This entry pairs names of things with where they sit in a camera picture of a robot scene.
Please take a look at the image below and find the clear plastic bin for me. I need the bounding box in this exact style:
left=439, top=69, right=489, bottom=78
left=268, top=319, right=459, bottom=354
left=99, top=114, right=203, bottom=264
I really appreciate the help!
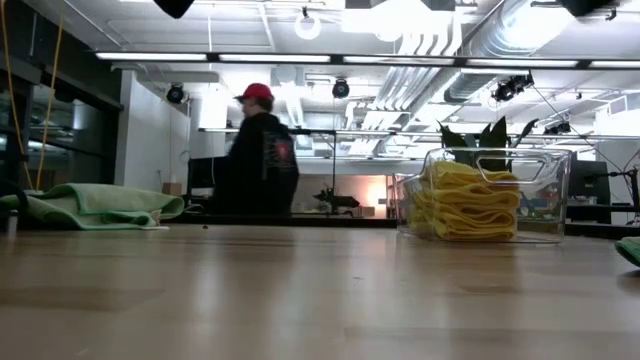
left=394, top=147, right=574, bottom=245

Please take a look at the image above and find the standing person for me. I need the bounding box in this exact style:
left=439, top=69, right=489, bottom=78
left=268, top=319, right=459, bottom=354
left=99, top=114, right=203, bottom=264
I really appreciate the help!
left=213, top=82, right=301, bottom=217

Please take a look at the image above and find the small black monitor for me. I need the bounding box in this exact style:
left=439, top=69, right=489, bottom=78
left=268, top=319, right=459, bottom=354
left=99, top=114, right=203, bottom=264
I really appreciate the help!
left=187, top=155, right=229, bottom=190

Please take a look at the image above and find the overhead light bar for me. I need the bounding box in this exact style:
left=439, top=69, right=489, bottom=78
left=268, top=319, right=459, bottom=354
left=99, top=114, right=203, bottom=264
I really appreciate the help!
left=93, top=49, right=640, bottom=70

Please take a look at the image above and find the snake plant in white pot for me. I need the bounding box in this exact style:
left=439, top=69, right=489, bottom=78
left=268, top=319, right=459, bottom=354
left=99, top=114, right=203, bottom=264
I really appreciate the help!
left=436, top=115, right=540, bottom=174

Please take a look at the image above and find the small black ceiling-mounted device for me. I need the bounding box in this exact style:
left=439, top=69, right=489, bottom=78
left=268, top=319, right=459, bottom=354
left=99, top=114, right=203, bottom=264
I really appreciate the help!
left=543, top=120, right=572, bottom=137

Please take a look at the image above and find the large black monitor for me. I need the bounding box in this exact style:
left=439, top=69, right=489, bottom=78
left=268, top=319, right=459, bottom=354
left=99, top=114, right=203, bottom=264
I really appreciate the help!
left=571, top=159, right=612, bottom=207

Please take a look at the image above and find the black round ceiling camera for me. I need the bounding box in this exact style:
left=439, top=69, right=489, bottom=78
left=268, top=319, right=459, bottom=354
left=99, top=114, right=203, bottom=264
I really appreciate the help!
left=331, top=76, right=352, bottom=100
left=165, top=83, right=187, bottom=105

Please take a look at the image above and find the white ring ceiling lamp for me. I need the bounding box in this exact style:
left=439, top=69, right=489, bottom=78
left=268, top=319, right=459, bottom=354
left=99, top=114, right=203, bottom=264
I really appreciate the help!
left=293, top=10, right=323, bottom=42

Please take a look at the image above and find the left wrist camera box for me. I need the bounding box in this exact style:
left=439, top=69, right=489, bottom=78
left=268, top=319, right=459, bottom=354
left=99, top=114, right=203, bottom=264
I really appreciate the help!
left=152, top=0, right=196, bottom=20

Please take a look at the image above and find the yellow cord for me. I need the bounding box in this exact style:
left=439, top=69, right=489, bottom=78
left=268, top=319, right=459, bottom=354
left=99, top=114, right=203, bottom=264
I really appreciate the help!
left=0, top=0, right=34, bottom=191
left=34, top=0, right=65, bottom=191

